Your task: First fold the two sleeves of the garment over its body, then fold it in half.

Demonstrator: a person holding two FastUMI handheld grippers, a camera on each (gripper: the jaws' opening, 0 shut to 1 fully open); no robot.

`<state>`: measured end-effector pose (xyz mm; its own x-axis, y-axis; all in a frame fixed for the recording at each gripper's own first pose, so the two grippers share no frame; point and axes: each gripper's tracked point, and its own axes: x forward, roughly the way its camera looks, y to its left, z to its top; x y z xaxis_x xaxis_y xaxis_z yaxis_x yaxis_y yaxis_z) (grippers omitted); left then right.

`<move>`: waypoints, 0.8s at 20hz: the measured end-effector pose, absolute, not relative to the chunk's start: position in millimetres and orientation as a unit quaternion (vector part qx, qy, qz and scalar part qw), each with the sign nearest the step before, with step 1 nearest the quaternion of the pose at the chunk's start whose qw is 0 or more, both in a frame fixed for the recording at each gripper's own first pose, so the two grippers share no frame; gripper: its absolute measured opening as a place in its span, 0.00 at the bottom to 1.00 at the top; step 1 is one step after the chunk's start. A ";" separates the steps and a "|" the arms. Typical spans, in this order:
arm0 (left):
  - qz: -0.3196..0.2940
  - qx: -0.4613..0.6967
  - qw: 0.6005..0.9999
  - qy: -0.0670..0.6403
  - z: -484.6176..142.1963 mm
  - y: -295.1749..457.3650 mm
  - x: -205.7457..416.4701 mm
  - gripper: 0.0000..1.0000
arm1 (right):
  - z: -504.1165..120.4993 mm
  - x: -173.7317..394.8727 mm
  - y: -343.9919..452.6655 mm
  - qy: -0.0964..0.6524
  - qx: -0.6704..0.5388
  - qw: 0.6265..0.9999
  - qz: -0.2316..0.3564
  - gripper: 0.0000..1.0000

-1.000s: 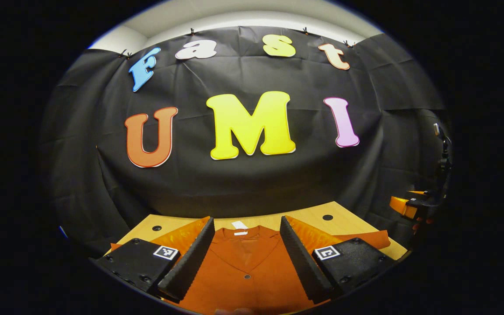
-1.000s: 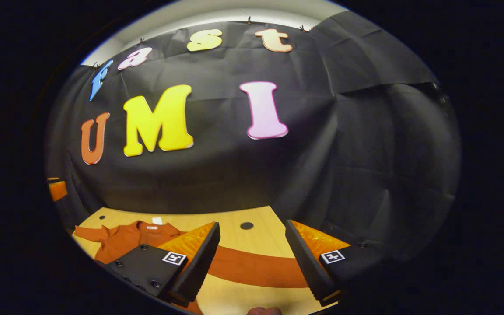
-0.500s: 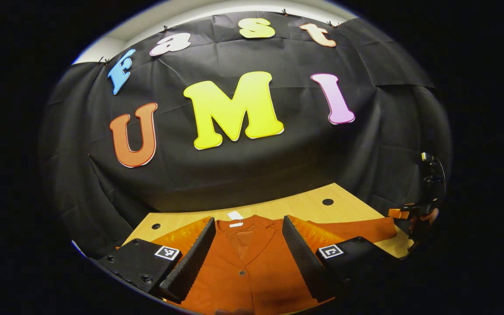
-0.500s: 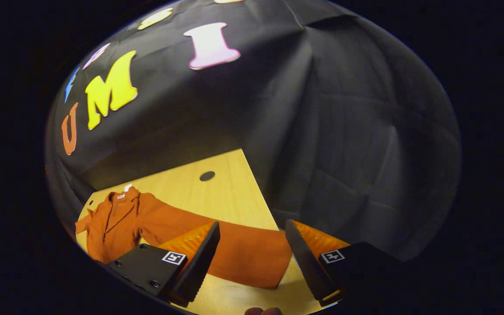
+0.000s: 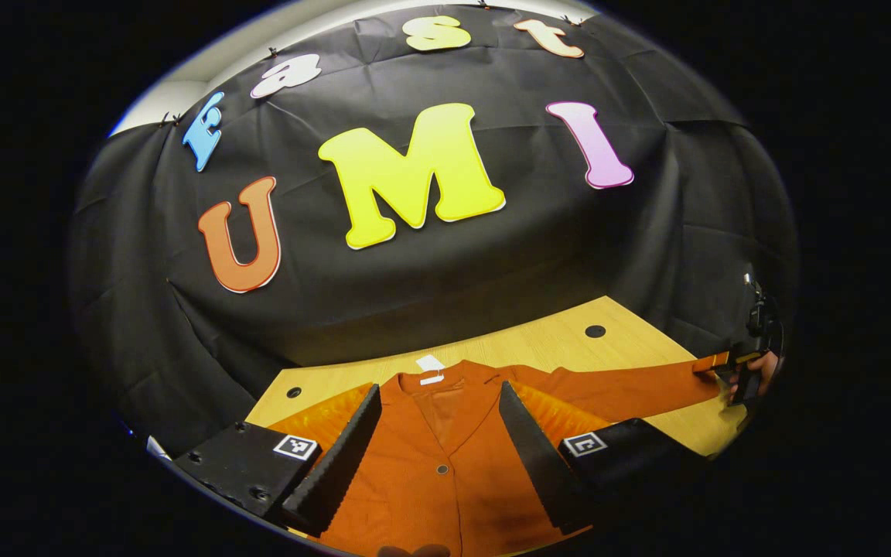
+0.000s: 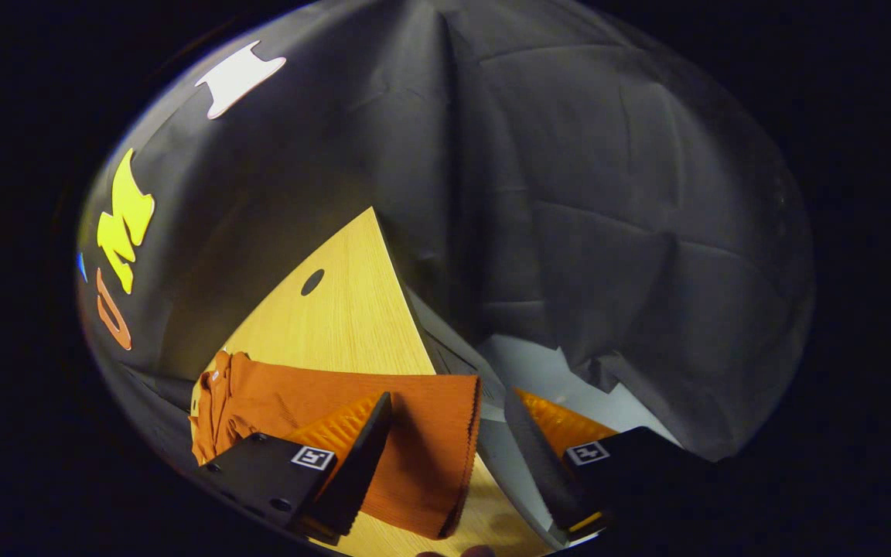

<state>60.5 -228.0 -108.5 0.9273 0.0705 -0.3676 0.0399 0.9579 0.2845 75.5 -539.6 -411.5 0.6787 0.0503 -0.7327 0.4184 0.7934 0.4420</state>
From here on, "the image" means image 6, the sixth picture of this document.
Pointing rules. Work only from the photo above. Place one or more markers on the black backdrop cloth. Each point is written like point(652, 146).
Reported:
point(569, 193)

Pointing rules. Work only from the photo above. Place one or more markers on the rust orange knit shirt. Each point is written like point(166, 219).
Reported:
point(422, 441)

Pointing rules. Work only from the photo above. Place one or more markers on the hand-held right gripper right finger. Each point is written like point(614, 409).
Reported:
point(542, 464)

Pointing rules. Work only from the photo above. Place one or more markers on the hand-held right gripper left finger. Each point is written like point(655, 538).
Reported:
point(360, 472)

